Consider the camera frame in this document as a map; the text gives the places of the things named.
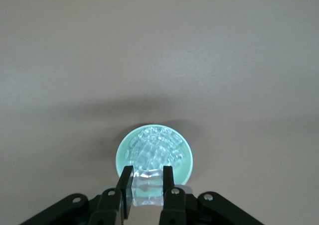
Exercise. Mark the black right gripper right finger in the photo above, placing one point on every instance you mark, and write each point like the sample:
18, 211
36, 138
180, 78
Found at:
173, 205

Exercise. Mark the pale green ceramic bowl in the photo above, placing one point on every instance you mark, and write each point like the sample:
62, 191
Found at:
185, 166

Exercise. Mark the single clear ice cube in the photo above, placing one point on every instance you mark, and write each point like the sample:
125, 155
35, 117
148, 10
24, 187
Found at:
148, 185

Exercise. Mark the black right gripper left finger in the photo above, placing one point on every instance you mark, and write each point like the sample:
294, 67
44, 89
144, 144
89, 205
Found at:
112, 205

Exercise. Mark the pile of clear ice cubes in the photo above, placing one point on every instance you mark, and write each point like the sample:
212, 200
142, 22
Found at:
154, 150

